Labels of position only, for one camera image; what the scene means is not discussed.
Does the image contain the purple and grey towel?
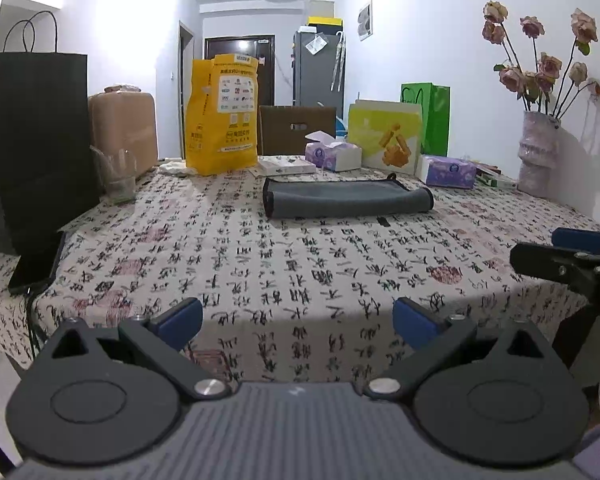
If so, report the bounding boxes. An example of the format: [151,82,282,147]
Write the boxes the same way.
[262,174,434,219]

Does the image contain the white textured vase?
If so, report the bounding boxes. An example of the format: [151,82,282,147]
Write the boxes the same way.
[518,112,560,198]

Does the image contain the red and green small boxes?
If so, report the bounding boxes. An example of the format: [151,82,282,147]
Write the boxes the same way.
[474,162,518,191]

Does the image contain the black phone on table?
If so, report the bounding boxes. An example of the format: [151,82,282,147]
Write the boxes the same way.
[7,231,66,296]

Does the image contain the dried pink roses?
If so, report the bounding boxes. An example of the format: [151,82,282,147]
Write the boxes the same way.
[482,0,600,122]

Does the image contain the purple tissue pack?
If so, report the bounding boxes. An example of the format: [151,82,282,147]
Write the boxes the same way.
[416,155,477,190]

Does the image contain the clear drinking glass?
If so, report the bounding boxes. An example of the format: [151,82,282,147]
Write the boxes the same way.
[90,145,137,204]

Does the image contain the flat white box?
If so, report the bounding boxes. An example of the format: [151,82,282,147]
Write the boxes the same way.
[258,155,317,177]

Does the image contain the yellow-green snack carton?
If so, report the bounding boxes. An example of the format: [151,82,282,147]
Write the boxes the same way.
[348,100,422,176]

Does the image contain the black paper bag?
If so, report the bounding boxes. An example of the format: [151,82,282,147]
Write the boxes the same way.
[0,50,99,255]

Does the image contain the green gift bag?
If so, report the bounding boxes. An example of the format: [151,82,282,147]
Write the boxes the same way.
[400,82,451,156]

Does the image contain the open purple tissue box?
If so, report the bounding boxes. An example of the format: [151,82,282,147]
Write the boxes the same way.
[304,130,362,172]

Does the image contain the yellow printed bag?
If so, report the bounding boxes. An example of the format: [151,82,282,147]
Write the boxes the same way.
[185,53,258,177]

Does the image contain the tan small suitcase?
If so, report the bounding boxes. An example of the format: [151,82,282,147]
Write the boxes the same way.
[87,86,158,178]

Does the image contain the brown wooden chair back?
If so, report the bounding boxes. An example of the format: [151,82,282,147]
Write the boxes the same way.
[257,105,336,156]

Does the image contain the grey refrigerator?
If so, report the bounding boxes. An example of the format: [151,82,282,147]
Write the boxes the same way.
[292,32,344,116]

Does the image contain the dark brown entrance door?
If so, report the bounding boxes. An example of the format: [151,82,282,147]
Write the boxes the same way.
[203,34,278,110]

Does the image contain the yellow box atop refrigerator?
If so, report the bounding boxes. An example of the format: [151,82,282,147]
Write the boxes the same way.
[306,16,342,27]

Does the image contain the wall poster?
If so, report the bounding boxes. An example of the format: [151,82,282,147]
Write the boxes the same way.
[358,1,373,41]

